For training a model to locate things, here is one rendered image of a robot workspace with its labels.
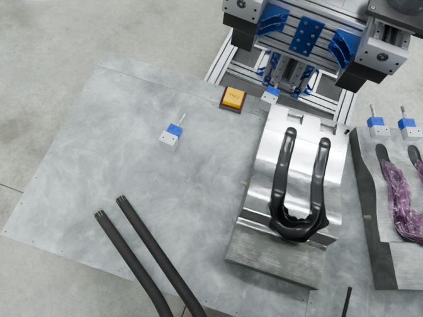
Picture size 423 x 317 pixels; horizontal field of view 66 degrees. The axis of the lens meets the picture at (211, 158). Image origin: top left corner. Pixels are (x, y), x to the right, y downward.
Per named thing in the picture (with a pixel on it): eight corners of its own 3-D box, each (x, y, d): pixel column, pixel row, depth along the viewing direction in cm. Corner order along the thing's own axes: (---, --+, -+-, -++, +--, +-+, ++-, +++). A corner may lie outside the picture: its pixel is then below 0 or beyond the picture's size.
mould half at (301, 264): (265, 117, 113) (275, 95, 100) (338, 139, 111) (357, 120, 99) (223, 260, 93) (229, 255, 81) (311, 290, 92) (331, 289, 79)
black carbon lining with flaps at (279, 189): (283, 127, 104) (293, 112, 95) (332, 143, 103) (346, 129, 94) (256, 232, 90) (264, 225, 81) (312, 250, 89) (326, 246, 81)
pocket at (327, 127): (316, 124, 107) (321, 118, 103) (332, 129, 107) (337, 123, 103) (314, 135, 105) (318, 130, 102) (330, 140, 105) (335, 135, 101)
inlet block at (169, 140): (177, 115, 110) (177, 107, 105) (191, 121, 110) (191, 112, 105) (159, 146, 105) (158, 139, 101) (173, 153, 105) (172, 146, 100)
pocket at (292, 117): (285, 114, 107) (288, 108, 104) (301, 119, 107) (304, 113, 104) (282, 126, 106) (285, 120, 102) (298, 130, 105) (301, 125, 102)
